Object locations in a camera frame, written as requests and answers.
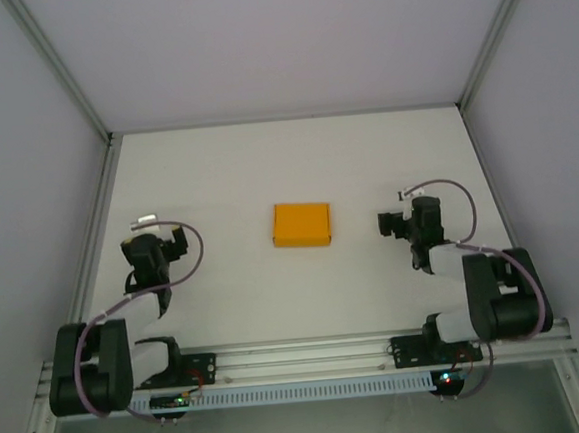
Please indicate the aluminium table side rail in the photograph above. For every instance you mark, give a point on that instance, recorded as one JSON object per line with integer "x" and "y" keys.
{"x": 497, "y": 185}
{"x": 96, "y": 216}

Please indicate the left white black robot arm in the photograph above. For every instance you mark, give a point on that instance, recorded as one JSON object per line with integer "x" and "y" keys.
{"x": 91, "y": 367}

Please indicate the right green circuit board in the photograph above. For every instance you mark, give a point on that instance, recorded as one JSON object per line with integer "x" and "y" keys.
{"x": 450, "y": 377}

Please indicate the green circuit board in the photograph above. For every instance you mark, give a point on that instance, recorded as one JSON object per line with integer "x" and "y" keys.
{"x": 450, "y": 377}
{"x": 168, "y": 401}

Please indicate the left green circuit board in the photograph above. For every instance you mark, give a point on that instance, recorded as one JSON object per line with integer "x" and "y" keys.
{"x": 168, "y": 401}

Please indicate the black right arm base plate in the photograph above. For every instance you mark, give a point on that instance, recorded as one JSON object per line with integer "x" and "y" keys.
{"x": 405, "y": 352}

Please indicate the aluminium mounting rail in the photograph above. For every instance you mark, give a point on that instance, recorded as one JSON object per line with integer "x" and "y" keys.
{"x": 300, "y": 356}

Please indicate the aluminium frame post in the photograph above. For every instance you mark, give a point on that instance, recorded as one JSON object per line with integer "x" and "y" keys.
{"x": 57, "y": 64}
{"x": 497, "y": 24}

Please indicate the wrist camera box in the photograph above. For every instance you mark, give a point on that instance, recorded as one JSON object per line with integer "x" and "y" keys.
{"x": 407, "y": 204}
{"x": 145, "y": 224}

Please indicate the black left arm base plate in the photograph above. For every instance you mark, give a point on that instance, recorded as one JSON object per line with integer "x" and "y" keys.
{"x": 201, "y": 369}

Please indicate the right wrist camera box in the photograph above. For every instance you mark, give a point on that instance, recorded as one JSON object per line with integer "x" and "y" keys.
{"x": 407, "y": 204}

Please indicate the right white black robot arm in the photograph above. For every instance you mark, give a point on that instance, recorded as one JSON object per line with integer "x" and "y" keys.
{"x": 507, "y": 299}

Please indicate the yellow corrugated paper box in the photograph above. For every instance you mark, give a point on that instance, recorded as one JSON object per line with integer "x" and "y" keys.
{"x": 301, "y": 225}

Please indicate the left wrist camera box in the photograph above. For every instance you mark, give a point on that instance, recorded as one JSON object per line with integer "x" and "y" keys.
{"x": 145, "y": 224}

